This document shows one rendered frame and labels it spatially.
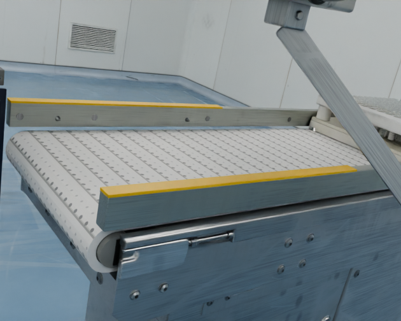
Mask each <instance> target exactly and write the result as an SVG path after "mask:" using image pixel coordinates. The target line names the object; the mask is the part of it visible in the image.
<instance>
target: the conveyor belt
mask: <svg viewBox="0 0 401 321"><path fill-rule="evenodd" d="M6 156H7V158H8V160H9V161H10V162H11V164H12V165H13V167H14V168H15V169H16V170H17V171H18V173H19V174H20V176H21V177H22V178H23V179H24V181H25V182H26V184H28V186H29V187H30V188H31V190H32V191H33V192H34V194H35V195H36V196H37V198H38V199H39V200H40V201H41V203H42V204H43V206H44V207H45V208H46V209H47V211H48V212H49V213H50V214H51V216H52V217H53V219H54V220H55V221H56V222H57V223H58V225H59V226H60V228H61V229H62V230H63V231H64V233H65V234H66V236H67V237H68V238H69V239H70V240H71V242H72V243H73V245H74V246H75V247H76V248H77V250H78V251H79V252H80V253H81V255H82V256H83V258H84V259H85V260H86V261H87V263H88V264H89V266H90V267H91V268H92V269H94V270H95V271H97V272H100V273H110V272H114V271H118V266H117V267H105V266H103V265H102V264H101V263H100V262H99V261H98V260H97V257H96V250H97V246H98V245H99V243H100V242H101V240H102V239H103V238H105V237H106V236H107V235H109V234H111V233H113V232H118V231H126V230H130V229H138V228H142V227H150V226H154V225H162V224H170V223H175V222H182V221H187V220H195V219H200V218H207V217H215V216H219V215H227V214H232V213H239V212H244V211H251V210H259V209H264V208H271V207H277V206H284V205H289V204H297V203H304V202H309V201H316V200H321V199H328V198H333V197H341V196H348V195H353V194H361V193H366V192H373V191H378V190H386V189H388V188H386V189H378V190H370V191H366V192H358V193H353V194H345V195H341V196H333V197H325V198H321V199H313V200H308V201H300V202H296V203H288V204H280V205H275V206H267V207H263V208H255V209H250V210H242V211H234V212H230V213H222V214H217V215H209V216H205V217H197V218H189V219H184V220H177V221H172V222H164V223H159V224H152V225H144V226H139V227H131V228H126V229H119V230H114V231H106V232H104V231H102V230H101V228H100V227H99V226H98V225H97V224H96V218H97V209H98V204H99V195H100V187H109V186H116V185H130V184H137V183H151V182H165V181H173V180H187V179H194V178H208V177H216V176H230V175H243V174H252V173H265V172H273V171H287V170H294V169H308V168H322V167H330V166H343V165H349V166H362V165H369V164H370V163H369V161H368V160H367V159H366V157H365V156H364V154H362V152H361V151H360V150H359V149H357V148H354V147H352V146H349V145H347V144H345V143H342V142H340V141H337V140H336V139H333V138H331V137H328V136H326V135H324V134H322V133H319V132H314V131H312V130H310V129H155V130H70V131H21V132H18V133H16V134H15V135H13V136H12V137H11V138H10V139H9V141H8V143H7V145H6Z"/></svg>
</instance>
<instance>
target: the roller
mask: <svg viewBox="0 0 401 321"><path fill-rule="evenodd" d="M124 233H125V232H124V231H118V232H113V233H111V234H109V235H107V236H106V237H105V238H103V239H102V240H101V242H100V243H99V245H98V246H97V250H96V257H97V260H98V261H99V262H100V263H101V264H102V265H103V266H105V267H107V268H115V267H117V266H118V263H119V259H120V251H121V245H120V237H121V235H120V234H124Z"/></svg>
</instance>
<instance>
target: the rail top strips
mask: <svg viewBox="0 0 401 321"><path fill-rule="evenodd" d="M7 100H9V102H10V103H27V104H73V105H96V106H142V107H166V108H212V109H223V107H221V106H219V105H217V104H183V103H147V102H128V101H91V100H73V99H36V98H17V97H7ZM351 172H357V169H355V168H352V167H351V166H349V165H343V166H330V167H322V168H308V169H294V170H287V171H273V172H265V173H252V174H243V175H230V176H216V177H208V178H194V179H187V180H173V181H165V182H151V183H137V184H130V185H116V186H109V187H100V191H101V192H102V193H103V194H104V195H105V196H106V197H107V198H112V197H123V196H135V195H142V194H153V193H160V192H172V191H178V190H190V189H201V188H208V187H219V186H226V185H237V184H244V183H255V182H267V181H273V180H285V179H292V178H303V177H310V176H321V175H332V174H339V173H351Z"/></svg>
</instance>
